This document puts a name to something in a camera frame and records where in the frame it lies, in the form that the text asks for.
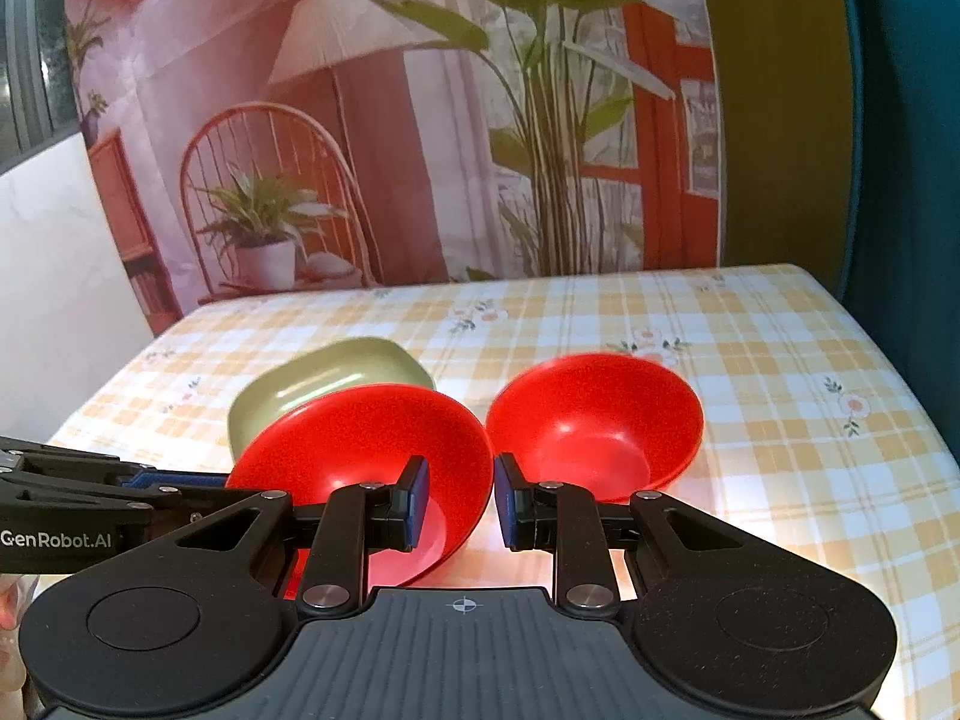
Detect green plate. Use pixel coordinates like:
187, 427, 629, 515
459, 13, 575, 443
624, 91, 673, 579
227, 337, 437, 467

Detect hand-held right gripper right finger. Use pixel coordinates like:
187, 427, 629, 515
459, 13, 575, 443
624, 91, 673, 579
494, 454, 751, 620

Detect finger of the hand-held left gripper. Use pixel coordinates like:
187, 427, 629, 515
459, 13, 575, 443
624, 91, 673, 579
0, 478, 262, 535
0, 435, 230, 493

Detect printed room scene backdrop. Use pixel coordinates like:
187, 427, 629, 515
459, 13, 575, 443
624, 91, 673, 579
64, 0, 725, 338

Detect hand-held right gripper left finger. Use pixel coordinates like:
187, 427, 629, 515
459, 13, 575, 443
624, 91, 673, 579
176, 456, 431, 620

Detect person's left hand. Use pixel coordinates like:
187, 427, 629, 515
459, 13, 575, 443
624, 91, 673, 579
0, 574, 38, 695

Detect dark window frame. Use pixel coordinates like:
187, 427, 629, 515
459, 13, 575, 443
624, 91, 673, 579
0, 0, 80, 175

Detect yellow checked floral tablecloth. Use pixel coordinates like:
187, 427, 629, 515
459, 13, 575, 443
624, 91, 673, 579
22, 264, 960, 720

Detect red bowl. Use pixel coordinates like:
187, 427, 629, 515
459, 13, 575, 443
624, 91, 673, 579
486, 352, 706, 508
223, 382, 494, 592

